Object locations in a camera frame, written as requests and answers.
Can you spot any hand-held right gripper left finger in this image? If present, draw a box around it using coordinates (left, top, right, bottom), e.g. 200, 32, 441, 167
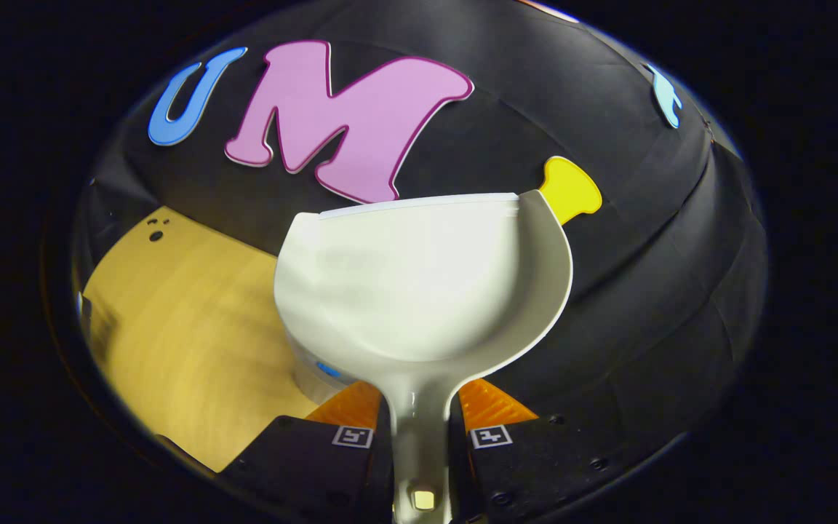
219, 380, 394, 524

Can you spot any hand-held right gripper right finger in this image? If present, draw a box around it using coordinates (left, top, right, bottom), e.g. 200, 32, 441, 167
448, 377, 653, 523

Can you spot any white ribbed garbage bin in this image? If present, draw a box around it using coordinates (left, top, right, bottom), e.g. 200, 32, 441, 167
288, 331, 383, 405

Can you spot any white plastic dustpan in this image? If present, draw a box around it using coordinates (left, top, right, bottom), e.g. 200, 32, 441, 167
274, 191, 574, 524

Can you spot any black backdrop cloth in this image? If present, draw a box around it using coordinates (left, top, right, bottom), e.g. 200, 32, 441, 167
70, 0, 769, 467

